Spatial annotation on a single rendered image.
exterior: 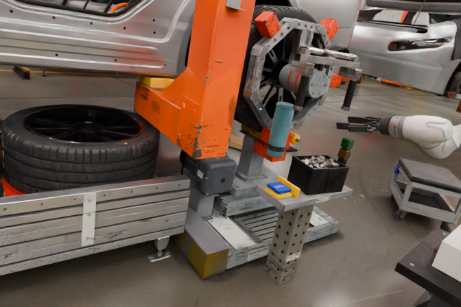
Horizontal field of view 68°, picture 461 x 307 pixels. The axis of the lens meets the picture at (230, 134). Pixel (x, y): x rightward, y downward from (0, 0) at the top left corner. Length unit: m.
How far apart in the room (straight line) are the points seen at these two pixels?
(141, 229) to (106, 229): 0.15
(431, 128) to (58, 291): 1.50
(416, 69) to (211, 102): 3.12
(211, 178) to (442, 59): 3.12
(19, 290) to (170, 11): 1.31
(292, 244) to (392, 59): 2.96
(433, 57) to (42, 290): 3.84
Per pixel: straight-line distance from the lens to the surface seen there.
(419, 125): 1.46
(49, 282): 1.57
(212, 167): 1.61
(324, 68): 1.96
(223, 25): 1.25
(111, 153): 1.40
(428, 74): 4.18
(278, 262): 1.60
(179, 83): 1.48
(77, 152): 1.39
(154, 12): 1.72
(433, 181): 2.52
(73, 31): 1.60
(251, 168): 1.97
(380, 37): 4.22
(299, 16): 1.80
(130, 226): 1.46
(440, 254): 1.58
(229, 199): 1.86
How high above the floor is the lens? 1.03
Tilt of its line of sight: 17 degrees down
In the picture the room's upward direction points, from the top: 11 degrees clockwise
